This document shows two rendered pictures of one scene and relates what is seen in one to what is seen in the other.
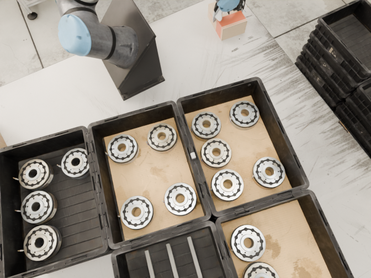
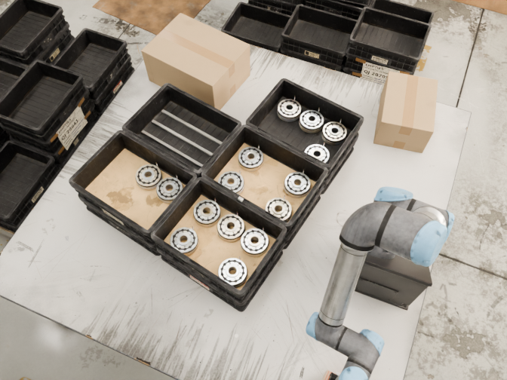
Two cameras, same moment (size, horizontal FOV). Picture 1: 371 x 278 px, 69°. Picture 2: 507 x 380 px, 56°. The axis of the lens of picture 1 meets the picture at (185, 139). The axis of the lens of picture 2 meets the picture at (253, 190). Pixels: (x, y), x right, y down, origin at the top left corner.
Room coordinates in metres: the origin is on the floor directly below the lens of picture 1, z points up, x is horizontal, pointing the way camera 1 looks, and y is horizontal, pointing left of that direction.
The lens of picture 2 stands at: (0.86, -0.58, 2.48)
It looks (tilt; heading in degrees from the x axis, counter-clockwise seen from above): 60 degrees down; 135
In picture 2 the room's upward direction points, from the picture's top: straight up
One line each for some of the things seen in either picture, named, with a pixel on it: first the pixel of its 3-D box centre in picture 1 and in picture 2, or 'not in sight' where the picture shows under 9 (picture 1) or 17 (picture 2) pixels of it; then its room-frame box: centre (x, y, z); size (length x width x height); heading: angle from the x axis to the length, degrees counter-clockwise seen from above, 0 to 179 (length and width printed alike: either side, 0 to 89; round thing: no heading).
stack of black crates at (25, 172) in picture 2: not in sight; (17, 188); (-0.93, -0.56, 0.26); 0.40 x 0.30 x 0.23; 111
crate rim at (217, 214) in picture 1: (238, 141); (219, 233); (0.27, -0.16, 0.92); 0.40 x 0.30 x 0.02; 11
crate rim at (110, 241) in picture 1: (146, 169); (264, 173); (0.22, 0.13, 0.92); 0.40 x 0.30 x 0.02; 11
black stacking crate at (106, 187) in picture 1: (148, 172); (264, 180); (0.22, 0.13, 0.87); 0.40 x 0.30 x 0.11; 11
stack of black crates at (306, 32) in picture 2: not in sight; (317, 49); (-0.43, 1.30, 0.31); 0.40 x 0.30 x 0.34; 21
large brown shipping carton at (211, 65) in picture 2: not in sight; (198, 63); (-0.49, 0.41, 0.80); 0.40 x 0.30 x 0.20; 12
